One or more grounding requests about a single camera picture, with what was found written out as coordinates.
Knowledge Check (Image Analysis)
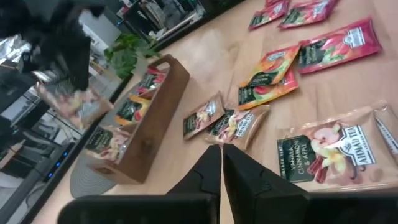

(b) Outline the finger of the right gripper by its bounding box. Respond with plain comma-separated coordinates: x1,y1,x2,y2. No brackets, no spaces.
51,17,93,91

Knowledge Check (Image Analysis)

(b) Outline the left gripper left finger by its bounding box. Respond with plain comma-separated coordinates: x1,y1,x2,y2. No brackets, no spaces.
57,144,223,224

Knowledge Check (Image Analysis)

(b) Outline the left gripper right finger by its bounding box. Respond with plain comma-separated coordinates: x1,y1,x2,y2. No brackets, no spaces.
222,142,398,224

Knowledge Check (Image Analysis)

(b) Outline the red strawberry tea bag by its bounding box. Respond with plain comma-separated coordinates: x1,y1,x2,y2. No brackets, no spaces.
136,67,169,96
297,17,383,75
277,0,340,30
248,0,292,31

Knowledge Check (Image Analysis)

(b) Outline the green leafy plant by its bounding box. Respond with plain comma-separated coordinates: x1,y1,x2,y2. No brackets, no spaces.
103,32,162,79

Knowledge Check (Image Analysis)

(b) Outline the grey round placemat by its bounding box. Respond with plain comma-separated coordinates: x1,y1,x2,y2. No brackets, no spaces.
69,151,118,200

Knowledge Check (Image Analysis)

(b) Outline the cluttered shelf unit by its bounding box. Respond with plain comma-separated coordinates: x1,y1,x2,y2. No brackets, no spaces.
116,0,208,43

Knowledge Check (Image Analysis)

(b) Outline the wooden three-compartment tray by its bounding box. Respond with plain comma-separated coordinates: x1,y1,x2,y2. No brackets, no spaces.
83,54,191,185

